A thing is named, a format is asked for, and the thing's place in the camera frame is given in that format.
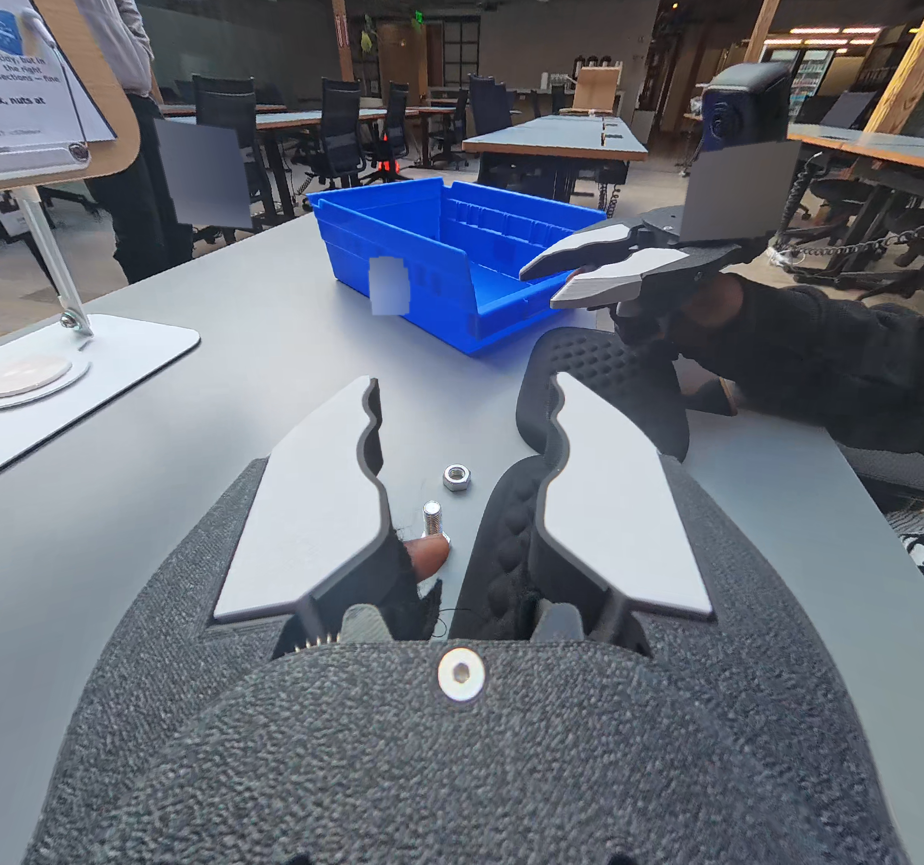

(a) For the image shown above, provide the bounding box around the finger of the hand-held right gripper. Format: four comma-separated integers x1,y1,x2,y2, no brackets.
518,222,640,283
550,247,683,310

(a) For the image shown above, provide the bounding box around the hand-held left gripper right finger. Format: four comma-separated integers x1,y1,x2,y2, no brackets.
536,372,716,620

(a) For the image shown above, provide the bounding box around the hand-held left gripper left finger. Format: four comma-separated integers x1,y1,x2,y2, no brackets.
214,375,394,624

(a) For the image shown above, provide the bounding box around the blue plastic bin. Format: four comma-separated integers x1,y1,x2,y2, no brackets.
307,178,609,357

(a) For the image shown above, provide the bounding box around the person's right forearm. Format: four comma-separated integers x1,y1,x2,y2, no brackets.
679,280,924,452

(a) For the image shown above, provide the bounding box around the person's right hand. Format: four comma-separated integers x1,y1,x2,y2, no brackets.
670,273,746,369

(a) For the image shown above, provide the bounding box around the person's left hand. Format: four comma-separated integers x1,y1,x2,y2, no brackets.
383,534,453,640

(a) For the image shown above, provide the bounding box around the glass door drinks fridge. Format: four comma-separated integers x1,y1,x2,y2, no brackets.
761,48,836,120

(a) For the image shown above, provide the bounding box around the black honeycomb wrist pad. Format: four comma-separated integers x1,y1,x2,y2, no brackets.
469,455,560,641
516,327,690,463

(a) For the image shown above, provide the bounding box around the person's black office chair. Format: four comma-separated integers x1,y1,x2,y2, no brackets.
841,446,924,514

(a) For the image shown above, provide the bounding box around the printed instruction sheet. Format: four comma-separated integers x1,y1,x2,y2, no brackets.
0,0,118,176

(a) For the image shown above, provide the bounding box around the light wooden post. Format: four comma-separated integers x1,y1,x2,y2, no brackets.
862,42,924,138

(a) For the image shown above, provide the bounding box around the black coiled cable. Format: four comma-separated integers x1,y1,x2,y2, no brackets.
774,154,924,261

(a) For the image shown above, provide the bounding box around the wooden post with red sign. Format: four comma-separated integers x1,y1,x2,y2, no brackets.
325,0,357,84

